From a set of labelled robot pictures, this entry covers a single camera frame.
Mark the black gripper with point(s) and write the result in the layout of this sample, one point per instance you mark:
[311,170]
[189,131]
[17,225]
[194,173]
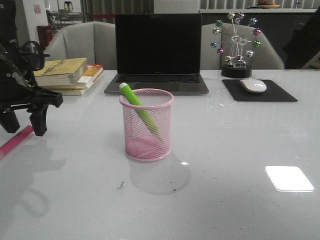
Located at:
[19,88]

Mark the pink marker pen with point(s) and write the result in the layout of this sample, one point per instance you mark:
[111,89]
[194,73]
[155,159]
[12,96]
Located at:
[15,140]

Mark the pink mesh pen holder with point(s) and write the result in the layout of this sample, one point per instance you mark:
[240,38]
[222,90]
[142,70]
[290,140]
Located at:
[147,124]

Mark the yellow bottom book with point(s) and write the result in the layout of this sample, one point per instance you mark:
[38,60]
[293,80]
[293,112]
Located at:
[77,92]

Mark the yellow book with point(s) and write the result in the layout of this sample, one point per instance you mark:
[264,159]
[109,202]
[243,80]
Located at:
[77,92]
[61,72]

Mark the yellow top book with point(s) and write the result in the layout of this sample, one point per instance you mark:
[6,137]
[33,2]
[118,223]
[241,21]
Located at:
[61,72]

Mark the red trash bin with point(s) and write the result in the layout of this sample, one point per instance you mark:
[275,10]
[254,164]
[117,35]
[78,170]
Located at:
[45,35]

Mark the red-orange middle book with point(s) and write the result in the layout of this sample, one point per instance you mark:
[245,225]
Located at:
[91,74]

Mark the distant folding table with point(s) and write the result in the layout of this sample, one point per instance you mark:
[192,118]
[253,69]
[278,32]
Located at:
[63,12]

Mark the grey upholstered chair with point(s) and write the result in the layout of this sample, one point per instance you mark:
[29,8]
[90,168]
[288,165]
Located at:
[93,40]

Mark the red barrier belt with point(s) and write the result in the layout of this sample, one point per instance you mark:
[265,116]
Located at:
[90,17]

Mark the grey open laptop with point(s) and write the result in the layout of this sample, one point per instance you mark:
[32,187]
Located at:
[159,51]

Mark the ferris wheel desk ornament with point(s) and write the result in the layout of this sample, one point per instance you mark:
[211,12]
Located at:
[235,65]

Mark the white computer mouse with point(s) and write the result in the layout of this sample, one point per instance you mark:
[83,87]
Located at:
[253,85]

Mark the black mouse pad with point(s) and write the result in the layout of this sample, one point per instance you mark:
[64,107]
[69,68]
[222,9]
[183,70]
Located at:
[272,93]

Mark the fruit bowl on counter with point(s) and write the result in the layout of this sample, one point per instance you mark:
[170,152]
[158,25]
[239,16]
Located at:
[267,4]

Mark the pink wall notice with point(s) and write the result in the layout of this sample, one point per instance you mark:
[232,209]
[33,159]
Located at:
[37,9]

